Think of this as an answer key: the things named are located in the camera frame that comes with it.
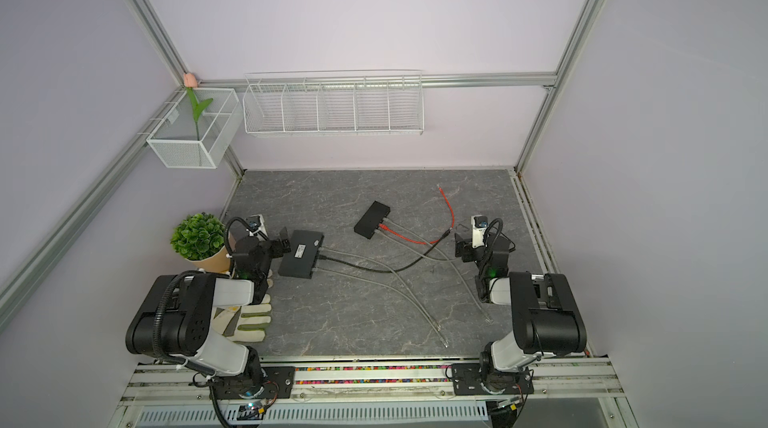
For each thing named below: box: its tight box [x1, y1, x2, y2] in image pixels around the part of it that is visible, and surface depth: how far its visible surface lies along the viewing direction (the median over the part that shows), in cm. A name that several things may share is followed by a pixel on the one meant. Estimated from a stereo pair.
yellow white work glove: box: [212, 294, 272, 342], surface depth 85 cm
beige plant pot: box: [186, 245, 231, 272], surface depth 86 cm
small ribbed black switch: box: [354, 200, 391, 239], surface depth 107 cm
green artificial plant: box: [170, 212, 226, 260], surface depth 86 cm
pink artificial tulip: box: [183, 73, 213, 141], surface depth 92 cm
